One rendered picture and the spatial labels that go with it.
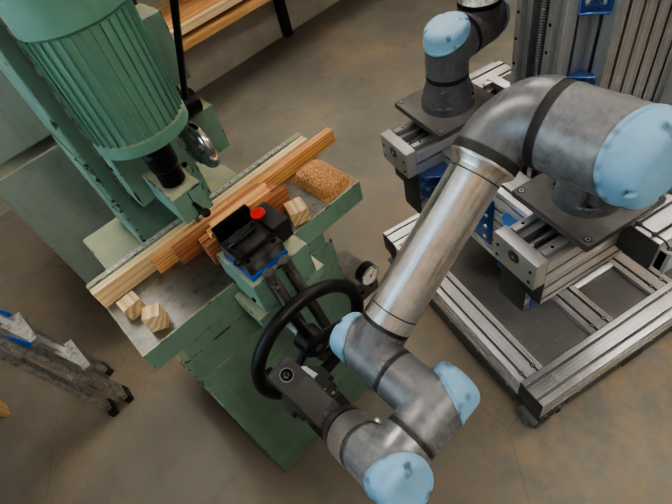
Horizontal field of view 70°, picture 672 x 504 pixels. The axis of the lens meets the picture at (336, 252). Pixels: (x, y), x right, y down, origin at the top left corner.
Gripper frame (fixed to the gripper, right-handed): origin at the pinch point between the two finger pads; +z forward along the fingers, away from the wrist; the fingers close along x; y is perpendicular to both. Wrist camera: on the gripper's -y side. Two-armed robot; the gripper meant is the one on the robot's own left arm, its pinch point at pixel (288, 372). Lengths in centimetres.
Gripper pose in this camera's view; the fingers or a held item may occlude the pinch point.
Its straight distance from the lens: 89.9
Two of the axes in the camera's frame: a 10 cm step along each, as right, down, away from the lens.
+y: 5.4, 7.4, 4.0
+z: -4.6, -1.4, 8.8
